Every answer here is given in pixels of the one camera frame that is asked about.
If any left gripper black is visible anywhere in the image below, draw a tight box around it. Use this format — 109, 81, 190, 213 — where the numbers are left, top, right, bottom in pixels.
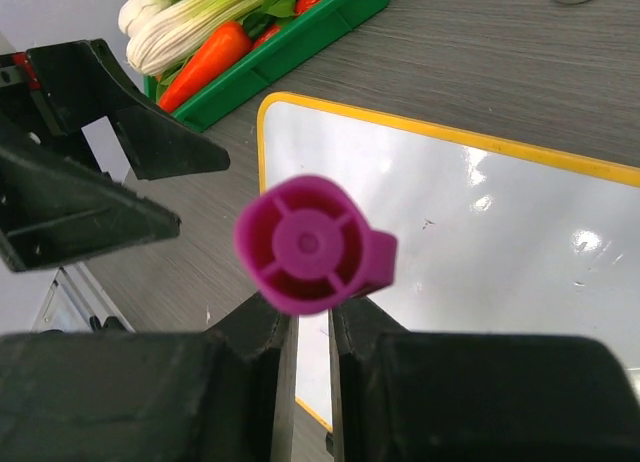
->
1, 39, 230, 272

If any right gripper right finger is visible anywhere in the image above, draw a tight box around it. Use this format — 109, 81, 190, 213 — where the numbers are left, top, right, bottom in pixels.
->
330, 298, 639, 461

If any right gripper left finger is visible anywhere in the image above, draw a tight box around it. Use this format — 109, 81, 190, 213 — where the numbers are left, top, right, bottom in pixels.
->
1, 295, 293, 461

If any white marker with magenta cap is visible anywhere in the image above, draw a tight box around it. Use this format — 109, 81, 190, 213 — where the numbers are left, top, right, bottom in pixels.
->
233, 175, 398, 316

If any whiteboard with orange frame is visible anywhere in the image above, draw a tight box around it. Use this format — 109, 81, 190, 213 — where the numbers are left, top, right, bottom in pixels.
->
256, 91, 640, 433

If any bok choy right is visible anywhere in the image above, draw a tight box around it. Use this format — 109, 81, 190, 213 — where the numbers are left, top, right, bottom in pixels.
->
124, 0, 311, 77

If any orange carrot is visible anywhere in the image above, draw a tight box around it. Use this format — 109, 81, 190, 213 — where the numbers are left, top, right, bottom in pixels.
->
158, 21, 252, 112

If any green plastic basket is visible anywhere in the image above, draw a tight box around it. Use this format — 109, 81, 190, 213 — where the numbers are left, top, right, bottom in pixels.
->
173, 0, 389, 132

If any aluminium rail left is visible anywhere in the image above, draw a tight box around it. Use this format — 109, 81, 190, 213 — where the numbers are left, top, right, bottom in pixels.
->
32, 263, 134, 332

